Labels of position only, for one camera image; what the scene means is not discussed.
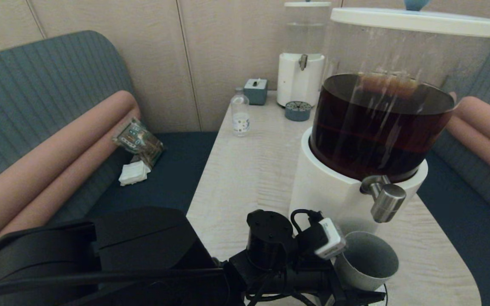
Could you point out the small grey box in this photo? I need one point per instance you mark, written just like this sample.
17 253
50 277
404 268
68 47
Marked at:
255 93

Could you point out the white dispenser lid blue knob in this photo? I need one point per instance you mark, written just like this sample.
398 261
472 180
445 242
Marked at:
415 21

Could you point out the grey plastic cup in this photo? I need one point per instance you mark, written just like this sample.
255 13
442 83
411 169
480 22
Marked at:
368 255

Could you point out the green snack packet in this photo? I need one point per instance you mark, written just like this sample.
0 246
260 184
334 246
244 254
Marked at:
138 139

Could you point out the tea dispenser with white base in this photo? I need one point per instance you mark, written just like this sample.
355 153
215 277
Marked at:
330 187

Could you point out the white water dispenser lid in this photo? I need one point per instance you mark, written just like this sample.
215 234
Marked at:
309 4

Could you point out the clear plastic bottle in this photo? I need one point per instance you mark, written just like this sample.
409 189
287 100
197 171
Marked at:
240 114

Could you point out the white napkin stack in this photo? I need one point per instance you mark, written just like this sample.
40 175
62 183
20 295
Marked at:
133 174

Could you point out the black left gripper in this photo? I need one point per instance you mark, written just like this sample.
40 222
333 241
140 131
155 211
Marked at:
313 280

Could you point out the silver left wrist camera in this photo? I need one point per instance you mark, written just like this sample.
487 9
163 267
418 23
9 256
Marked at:
332 240

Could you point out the steel dispenser tap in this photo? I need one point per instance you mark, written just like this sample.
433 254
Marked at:
387 202

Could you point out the large perforated metal drip tray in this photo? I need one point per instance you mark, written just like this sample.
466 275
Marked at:
380 288

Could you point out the small grey drip tray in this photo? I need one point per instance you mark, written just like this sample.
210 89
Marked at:
298 112

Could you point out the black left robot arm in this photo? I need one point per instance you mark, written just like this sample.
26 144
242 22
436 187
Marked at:
143 242

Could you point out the small water dispenser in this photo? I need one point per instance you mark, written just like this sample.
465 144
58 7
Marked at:
298 81

